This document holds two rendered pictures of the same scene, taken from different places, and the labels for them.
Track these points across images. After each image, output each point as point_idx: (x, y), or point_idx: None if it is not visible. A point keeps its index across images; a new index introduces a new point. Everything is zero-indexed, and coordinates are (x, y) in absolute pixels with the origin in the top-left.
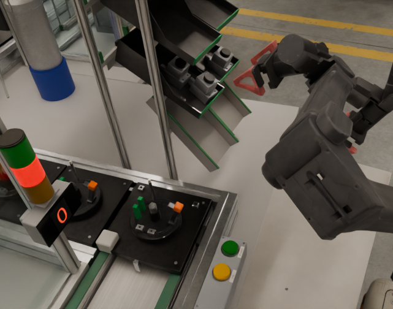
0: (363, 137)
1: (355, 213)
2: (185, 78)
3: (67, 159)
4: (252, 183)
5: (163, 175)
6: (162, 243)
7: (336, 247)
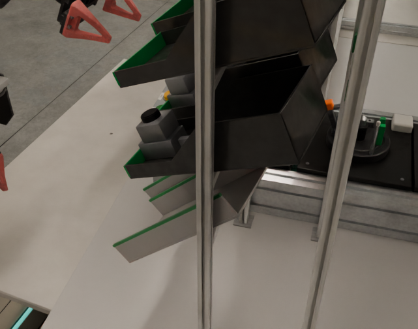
0: None
1: None
2: None
3: None
4: (129, 235)
5: (271, 245)
6: None
7: (45, 165)
